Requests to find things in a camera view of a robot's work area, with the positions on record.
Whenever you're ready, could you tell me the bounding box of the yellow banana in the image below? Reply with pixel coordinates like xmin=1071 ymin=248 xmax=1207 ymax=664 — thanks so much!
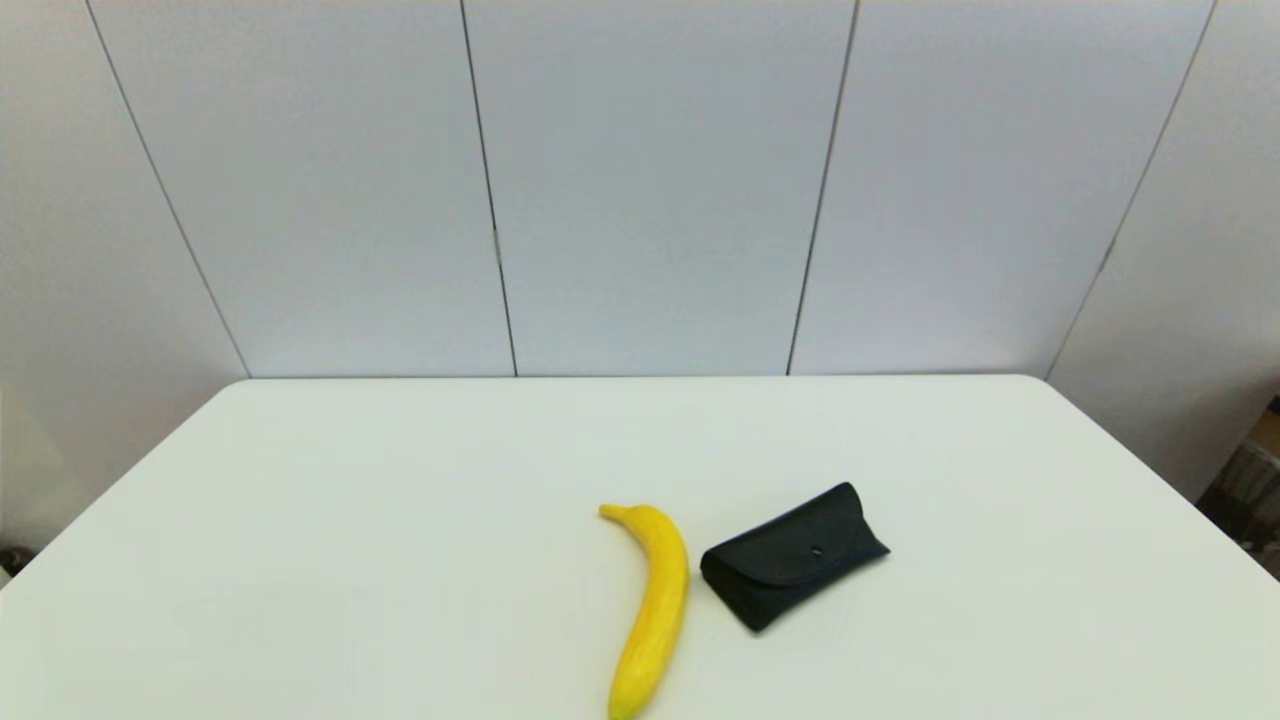
xmin=598 ymin=503 xmax=691 ymax=720

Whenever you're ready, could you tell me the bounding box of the black glasses case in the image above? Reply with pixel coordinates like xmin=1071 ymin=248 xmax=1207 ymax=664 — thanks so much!
xmin=699 ymin=482 xmax=891 ymax=634

